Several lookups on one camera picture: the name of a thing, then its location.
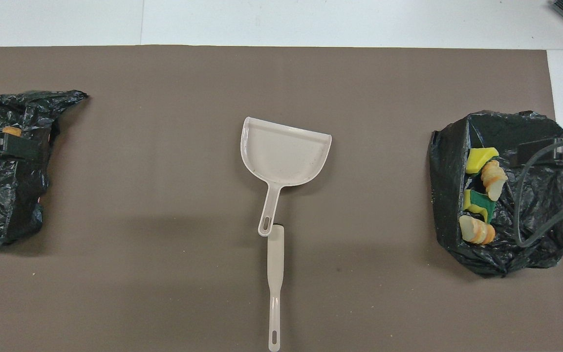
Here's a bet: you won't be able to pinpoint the orange striped croissant piece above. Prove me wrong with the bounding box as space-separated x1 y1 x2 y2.
480 160 508 201

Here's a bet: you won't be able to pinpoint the yellow sponge piece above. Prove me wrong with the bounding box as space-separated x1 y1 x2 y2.
462 188 496 223
466 147 499 175

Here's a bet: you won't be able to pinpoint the pale bread chunk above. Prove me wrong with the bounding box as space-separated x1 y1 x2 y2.
458 215 496 245

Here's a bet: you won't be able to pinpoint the beige plastic dustpan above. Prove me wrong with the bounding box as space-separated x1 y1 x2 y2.
240 116 333 237

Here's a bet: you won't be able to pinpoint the beige hand brush black bristles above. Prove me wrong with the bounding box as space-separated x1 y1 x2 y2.
267 224 285 352

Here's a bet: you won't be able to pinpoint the brown table mat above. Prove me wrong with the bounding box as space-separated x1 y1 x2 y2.
0 45 563 352

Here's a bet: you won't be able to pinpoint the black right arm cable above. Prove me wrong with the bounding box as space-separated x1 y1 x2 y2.
515 137 563 248

